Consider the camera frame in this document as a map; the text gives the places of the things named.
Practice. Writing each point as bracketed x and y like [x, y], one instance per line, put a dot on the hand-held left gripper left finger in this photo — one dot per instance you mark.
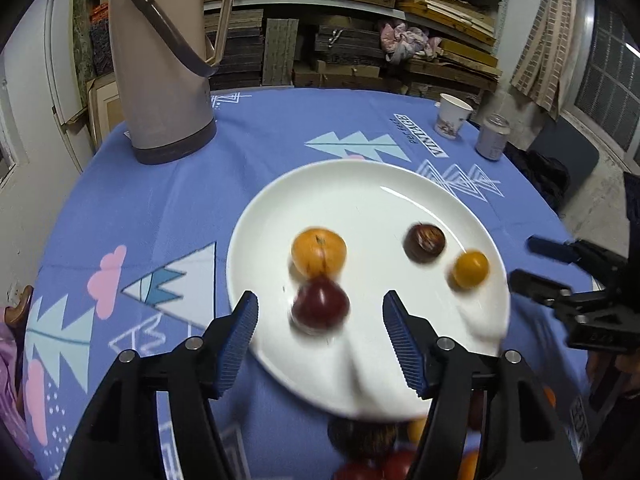
[240, 340]

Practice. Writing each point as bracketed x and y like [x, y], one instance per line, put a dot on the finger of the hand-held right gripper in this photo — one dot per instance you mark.
[545, 247]
[535, 287]

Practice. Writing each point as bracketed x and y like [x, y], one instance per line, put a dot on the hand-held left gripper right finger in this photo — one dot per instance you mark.
[400, 345]

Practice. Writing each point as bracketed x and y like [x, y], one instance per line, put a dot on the small orange citrus fruit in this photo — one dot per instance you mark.
[416, 430]
[470, 270]

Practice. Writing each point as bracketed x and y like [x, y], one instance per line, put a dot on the dark red plum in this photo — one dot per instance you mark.
[320, 305]

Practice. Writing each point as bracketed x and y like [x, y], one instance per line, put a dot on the large dark brown mangosteen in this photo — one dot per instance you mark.
[362, 440]

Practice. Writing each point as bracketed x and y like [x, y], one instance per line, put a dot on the small dark brown mangosteen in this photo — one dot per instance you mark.
[424, 242]

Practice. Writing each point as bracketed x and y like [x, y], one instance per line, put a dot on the large orange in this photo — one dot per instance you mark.
[550, 396]

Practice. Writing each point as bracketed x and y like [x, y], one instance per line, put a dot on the orange-yellow round fruit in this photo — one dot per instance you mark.
[319, 252]

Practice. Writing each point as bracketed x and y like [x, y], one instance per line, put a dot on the red tomato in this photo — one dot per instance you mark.
[397, 465]
[357, 472]

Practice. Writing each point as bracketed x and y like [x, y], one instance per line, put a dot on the orange tangerine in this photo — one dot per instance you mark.
[467, 467]

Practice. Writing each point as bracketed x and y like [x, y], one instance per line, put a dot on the white oval plate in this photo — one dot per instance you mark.
[370, 200]

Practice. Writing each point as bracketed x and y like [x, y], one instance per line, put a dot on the black chair seat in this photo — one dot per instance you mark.
[565, 160]

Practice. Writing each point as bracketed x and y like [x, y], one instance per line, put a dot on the silver drink can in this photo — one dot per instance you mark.
[492, 137]

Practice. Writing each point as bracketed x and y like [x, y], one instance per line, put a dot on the grilled window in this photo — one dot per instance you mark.
[610, 80]

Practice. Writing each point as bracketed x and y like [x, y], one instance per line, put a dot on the blue printed tablecloth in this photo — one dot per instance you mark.
[165, 200]

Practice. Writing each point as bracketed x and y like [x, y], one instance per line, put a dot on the white paper cup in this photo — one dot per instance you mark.
[452, 117]

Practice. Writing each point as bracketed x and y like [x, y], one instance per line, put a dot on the checked beige curtain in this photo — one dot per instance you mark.
[550, 45]

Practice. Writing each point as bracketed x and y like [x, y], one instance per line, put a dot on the pink fabric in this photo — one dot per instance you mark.
[12, 390]

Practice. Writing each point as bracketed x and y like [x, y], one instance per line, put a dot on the pink crumpled cloth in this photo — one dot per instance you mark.
[405, 40]

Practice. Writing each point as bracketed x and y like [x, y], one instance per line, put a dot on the beige thermos jug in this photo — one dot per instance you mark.
[160, 70]

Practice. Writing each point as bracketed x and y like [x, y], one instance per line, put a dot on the stack of wooden boards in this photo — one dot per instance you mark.
[350, 25]

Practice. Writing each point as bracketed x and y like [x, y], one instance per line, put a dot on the white door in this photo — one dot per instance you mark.
[65, 75]

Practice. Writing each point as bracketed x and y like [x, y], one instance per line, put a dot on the wooden picture frame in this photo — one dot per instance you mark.
[102, 110]

